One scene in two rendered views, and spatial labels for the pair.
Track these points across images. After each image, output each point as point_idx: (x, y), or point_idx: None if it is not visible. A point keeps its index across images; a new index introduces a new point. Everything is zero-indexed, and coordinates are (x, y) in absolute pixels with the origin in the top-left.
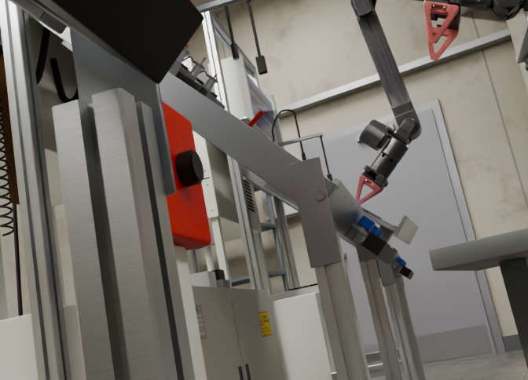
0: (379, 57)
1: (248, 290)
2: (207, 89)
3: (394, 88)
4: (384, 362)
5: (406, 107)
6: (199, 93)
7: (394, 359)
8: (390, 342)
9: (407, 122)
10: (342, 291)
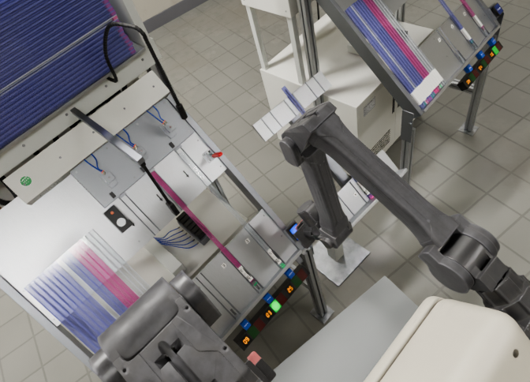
0: (311, 189)
1: (215, 252)
2: (167, 135)
3: (322, 215)
4: (307, 281)
5: (329, 232)
6: (74, 354)
7: (311, 284)
8: (310, 279)
9: (325, 243)
10: None
